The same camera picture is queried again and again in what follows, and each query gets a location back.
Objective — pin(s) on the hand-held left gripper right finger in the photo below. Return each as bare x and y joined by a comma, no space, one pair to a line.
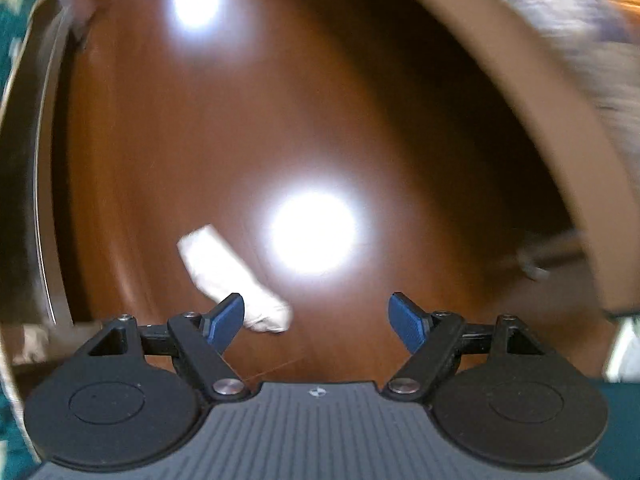
407,321

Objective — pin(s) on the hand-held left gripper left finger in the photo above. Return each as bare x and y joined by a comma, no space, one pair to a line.
226,321

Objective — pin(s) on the white tissue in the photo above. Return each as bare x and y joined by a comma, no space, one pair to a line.
215,265

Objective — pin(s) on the white quilted mattress pad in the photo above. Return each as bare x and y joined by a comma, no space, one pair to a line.
590,25

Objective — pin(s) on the green patterned cloth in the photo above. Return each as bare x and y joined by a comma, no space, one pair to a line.
10,35

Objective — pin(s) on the beige bed frame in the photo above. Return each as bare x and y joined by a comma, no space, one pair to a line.
550,110

